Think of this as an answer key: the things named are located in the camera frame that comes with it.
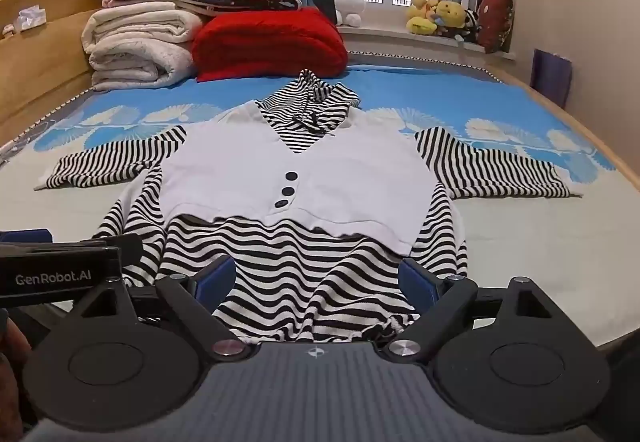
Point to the folded red blanket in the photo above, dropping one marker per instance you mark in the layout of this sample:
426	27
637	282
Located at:
270	45

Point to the wooden bed frame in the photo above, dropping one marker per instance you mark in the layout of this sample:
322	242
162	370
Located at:
45	47

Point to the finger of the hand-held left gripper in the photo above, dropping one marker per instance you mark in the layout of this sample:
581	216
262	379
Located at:
117	247
27	237

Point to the purple bin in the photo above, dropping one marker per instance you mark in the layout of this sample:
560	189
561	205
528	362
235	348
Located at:
550	75

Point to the person's left hand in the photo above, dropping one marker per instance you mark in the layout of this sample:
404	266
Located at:
12	362

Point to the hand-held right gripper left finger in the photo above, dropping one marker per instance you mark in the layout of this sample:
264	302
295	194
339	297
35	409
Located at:
216	281

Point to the white folded towel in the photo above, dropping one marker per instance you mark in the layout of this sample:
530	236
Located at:
137	47

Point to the red patterned cushion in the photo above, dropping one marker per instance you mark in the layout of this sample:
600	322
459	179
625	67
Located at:
495	22

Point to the blue white patterned bed sheet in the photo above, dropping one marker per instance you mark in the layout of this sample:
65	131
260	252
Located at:
400	92

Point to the black white striped hooded top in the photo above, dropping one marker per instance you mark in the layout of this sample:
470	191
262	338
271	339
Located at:
300	202

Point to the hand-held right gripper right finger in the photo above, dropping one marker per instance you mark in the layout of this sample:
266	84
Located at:
419	283

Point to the white plush toy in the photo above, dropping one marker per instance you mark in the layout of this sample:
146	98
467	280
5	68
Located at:
347	5

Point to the tissue box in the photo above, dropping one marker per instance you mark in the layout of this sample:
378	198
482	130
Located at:
30	20

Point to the yellow black plush toy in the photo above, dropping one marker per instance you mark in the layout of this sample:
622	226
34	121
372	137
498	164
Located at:
457	20

